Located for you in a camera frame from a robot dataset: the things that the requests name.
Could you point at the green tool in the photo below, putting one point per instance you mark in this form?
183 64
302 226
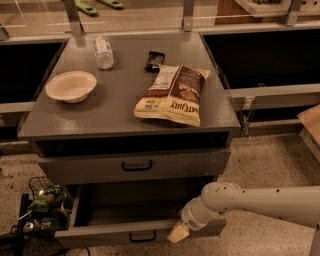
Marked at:
85 8
113 4

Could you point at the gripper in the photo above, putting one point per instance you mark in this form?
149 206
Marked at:
189 214

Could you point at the green snack bag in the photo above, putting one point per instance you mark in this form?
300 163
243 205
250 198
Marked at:
51 198

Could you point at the green tool left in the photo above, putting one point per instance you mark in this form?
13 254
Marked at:
85 8

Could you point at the clear plastic water bottle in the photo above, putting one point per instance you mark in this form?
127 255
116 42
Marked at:
103 53

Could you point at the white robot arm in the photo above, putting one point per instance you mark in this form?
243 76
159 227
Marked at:
299 205

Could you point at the brown cream chip bag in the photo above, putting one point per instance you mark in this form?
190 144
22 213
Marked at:
174 95

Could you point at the brown cardboard box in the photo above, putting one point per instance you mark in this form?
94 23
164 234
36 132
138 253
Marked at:
310 119

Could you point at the grey drawer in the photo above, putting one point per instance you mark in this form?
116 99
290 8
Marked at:
127 212
134 167

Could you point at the black snack bar wrapper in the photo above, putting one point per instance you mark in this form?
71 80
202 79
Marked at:
155 59

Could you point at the grey top drawer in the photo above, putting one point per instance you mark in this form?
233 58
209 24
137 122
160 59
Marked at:
134 167

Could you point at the grey drawer cabinet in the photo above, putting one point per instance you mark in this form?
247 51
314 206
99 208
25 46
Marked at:
104 123

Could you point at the black wire basket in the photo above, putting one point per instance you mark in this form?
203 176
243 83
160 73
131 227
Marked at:
38 184

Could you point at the white paper bowl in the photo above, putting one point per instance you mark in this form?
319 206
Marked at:
71 87

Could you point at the green tool right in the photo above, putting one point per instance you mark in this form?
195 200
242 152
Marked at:
113 4

